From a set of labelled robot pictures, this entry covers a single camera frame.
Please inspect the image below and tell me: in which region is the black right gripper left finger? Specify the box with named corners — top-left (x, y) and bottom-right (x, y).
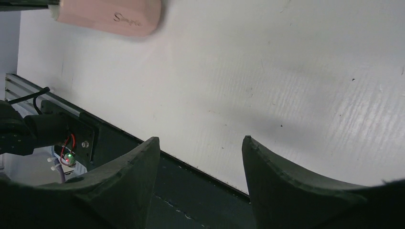
top-left (0, 137), bottom-right (160, 229)

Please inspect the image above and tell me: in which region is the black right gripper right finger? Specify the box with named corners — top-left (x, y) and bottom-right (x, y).
top-left (242, 135), bottom-right (405, 229)

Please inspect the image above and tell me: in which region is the pink white mug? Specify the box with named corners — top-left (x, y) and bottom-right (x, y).
top-left (48, 0), bottom-right (162, 37)

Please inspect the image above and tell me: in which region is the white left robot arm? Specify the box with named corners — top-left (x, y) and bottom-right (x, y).
top-left (0, 100), bottom-right (68, 156)

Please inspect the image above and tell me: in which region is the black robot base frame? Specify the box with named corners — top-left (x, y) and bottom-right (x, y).
top-left (4, 73), bottom-right (257, 229)

